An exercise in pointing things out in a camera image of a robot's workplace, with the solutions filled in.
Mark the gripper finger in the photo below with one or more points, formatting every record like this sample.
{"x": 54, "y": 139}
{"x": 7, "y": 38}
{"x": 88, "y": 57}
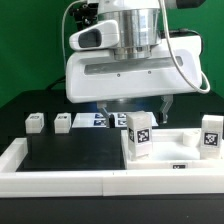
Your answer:
{"x": 110, "y": 119}
{"x": 167, "y": 101}

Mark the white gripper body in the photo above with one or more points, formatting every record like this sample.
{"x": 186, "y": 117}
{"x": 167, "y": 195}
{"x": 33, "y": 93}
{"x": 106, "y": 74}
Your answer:
{"x": 93, "y": 73}

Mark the white square tabletop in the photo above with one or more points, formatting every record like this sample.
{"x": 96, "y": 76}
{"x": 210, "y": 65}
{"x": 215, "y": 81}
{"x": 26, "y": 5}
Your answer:
{"x": 172, "y": 149}

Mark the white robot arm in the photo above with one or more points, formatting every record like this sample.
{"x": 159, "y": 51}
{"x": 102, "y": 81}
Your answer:
{"x": 130, "y": 53}

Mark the white marker plate with tags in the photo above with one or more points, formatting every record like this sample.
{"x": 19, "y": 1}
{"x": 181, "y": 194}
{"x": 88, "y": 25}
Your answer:
{"x": 90, "y": 120}

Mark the white U-shaped fence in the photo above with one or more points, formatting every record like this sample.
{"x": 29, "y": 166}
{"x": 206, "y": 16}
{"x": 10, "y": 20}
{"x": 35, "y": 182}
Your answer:
{"x": 102, "y": 183}

